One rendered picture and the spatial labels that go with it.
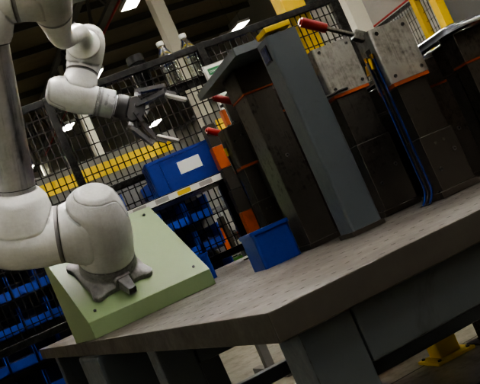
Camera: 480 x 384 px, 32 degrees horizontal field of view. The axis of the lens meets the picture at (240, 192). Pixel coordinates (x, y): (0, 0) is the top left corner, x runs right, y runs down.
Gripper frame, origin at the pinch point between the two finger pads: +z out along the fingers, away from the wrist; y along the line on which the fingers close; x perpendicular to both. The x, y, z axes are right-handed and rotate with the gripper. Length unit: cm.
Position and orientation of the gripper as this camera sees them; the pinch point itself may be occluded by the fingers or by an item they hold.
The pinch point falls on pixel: (179, 119)
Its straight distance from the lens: 265.5
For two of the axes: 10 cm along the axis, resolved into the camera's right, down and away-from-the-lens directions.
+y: 1.6, -9.6, 2.1
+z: 9.6, 2.0, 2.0
